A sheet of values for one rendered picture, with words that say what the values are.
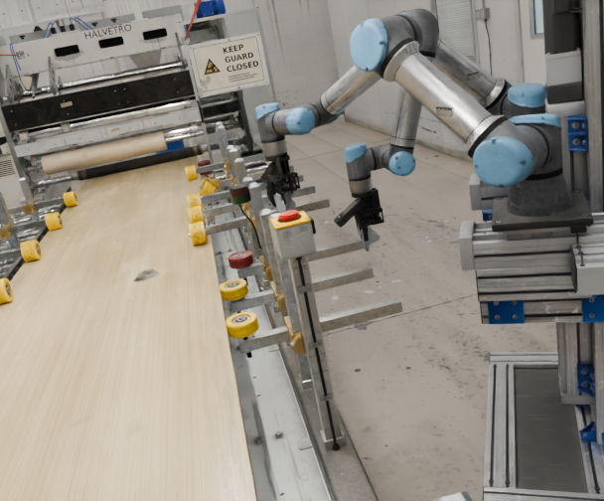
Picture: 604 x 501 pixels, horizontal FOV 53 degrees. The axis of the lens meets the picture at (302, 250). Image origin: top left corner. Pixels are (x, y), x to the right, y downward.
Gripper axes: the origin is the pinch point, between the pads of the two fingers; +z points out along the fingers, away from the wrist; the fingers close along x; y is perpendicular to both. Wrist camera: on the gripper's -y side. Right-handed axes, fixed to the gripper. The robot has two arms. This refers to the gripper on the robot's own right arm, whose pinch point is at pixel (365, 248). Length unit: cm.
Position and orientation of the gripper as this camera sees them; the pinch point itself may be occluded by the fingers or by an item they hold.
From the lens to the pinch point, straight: 210.5
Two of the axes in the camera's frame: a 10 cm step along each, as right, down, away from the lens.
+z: 1.8, 9.3, 3.3
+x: -1.9, -2.9, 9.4
